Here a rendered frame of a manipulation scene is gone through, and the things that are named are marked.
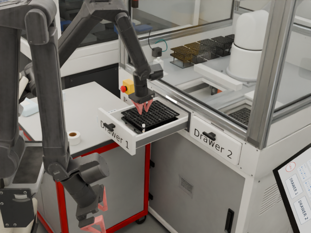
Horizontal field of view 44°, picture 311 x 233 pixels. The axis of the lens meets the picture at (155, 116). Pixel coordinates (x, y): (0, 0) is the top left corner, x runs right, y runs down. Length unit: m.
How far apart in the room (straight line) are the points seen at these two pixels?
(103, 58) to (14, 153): 1.66
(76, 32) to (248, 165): 0.90
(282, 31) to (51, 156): 0.87
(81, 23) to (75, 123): 0.92
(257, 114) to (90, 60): 1.32
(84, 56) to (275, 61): 1.40
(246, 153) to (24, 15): 1.12
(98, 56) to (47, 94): 1.67
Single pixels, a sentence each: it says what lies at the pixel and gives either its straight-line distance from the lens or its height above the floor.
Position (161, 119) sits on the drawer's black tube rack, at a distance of 1.81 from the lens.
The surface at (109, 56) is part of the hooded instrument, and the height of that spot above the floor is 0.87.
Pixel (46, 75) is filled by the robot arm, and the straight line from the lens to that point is 0.89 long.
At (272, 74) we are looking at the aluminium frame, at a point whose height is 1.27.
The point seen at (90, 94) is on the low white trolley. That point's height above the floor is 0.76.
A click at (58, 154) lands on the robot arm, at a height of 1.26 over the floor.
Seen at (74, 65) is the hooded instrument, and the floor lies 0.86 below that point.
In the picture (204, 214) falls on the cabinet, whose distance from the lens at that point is 2.08.
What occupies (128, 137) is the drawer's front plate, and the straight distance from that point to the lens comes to 1.68.
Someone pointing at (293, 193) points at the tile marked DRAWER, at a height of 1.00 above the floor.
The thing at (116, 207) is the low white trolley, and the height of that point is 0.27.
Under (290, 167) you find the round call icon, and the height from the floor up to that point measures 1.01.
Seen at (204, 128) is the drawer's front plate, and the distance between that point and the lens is 1.77.
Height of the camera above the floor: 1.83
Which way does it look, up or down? 30 degrees down
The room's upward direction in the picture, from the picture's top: 2 degrees clockwise
